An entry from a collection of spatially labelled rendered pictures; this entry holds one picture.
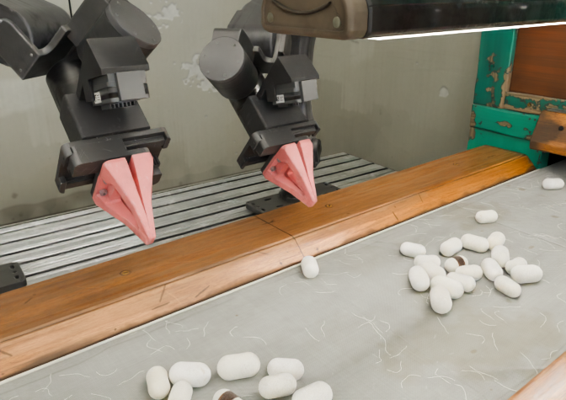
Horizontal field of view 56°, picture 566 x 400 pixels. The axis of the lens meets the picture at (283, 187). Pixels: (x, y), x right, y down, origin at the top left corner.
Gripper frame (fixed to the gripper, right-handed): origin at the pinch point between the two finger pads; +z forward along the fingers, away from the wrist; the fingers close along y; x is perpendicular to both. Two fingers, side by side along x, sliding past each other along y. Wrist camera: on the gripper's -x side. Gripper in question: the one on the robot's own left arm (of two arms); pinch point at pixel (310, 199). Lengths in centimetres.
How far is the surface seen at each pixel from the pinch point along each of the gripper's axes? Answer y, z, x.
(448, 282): 5.5, 16.9, -7.0
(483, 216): 25.9, 10.7, -0.6
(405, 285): 3.9, 14.8, -2.5
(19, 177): 1, -109, 161
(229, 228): -6.7, -2.9, 9.6
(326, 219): 5.6, 1.3, 6.0
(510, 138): 57, -3, 7
